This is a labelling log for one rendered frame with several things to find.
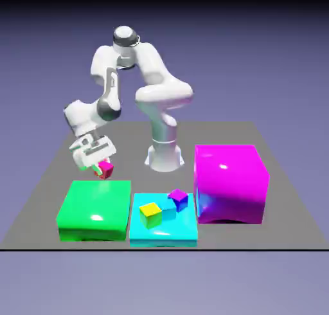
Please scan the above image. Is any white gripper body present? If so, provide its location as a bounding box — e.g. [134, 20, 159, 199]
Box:
[72, 138, 117, 171]

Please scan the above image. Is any small red cube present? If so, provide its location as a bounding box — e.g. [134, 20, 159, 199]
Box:
[94, 160, 114, 180]

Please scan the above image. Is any small yellow cube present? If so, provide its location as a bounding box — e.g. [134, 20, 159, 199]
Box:
[139, 202, 163, 230]

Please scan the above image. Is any small purple cube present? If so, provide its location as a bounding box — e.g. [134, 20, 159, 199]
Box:
[167, 188, 189, 213]

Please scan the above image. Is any large green box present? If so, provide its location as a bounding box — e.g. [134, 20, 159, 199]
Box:
[56, 180, 132, 242]

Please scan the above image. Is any large cyan box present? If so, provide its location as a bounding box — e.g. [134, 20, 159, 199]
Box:
[129, 193, 198, 248]

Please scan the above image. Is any large magenta box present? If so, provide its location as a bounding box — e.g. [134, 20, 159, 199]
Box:
[194, 144, 270, 225]

